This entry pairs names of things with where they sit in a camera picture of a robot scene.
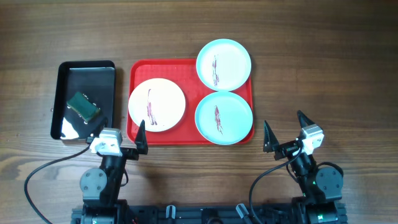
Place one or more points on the white plate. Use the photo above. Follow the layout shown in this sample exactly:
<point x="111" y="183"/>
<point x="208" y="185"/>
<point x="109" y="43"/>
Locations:
<point x="159" y="102"/>

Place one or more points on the light blue plate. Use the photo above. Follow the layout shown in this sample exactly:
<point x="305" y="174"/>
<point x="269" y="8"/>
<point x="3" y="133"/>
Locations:
<point x="223" y="118"/>
<point x="223" y="65"/>

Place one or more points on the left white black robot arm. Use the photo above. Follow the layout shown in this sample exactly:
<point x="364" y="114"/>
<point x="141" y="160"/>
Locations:
<point x="101" y="186"/>

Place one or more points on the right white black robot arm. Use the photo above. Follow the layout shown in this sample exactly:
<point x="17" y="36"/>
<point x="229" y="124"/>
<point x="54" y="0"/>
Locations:
<point x="321" y="184"/>

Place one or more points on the light blue plate top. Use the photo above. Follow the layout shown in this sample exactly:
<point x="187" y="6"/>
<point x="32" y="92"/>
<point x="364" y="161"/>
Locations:
<point x="223" y="65"/>

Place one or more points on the black rectangular water tray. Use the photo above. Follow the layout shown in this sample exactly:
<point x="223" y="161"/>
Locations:
<point x="97" y="81"/>

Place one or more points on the red plastic serving tray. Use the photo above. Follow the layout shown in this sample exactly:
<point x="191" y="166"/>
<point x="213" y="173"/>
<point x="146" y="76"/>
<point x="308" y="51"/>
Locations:
<point x="183" y="73"/>

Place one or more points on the green and yellow sponge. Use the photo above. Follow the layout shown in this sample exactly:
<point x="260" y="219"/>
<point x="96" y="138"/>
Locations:
<point x="80" y="104"/>

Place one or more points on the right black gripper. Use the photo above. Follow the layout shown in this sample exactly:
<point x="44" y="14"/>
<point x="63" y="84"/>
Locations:
<point x="272" y="144"/>

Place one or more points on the light blue plate bottom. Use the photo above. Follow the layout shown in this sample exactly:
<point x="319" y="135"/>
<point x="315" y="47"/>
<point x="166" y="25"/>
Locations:
<point x="223" y="118"/>

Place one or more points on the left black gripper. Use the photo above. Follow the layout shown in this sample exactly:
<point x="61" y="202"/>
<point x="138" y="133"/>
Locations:
<point x="140" y="140"/>

